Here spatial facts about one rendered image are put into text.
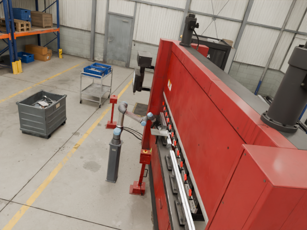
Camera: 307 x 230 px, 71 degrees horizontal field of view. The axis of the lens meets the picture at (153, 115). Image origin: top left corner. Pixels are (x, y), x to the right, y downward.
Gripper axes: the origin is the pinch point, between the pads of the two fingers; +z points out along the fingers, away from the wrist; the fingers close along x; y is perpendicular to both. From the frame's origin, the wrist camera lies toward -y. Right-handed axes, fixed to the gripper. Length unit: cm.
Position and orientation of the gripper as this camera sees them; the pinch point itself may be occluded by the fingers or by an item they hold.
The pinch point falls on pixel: (159, 129)
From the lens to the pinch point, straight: 342.8
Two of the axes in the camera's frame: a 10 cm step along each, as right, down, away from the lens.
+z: 4.8, 7.0, 5.2
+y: 8.5, -5.2, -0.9
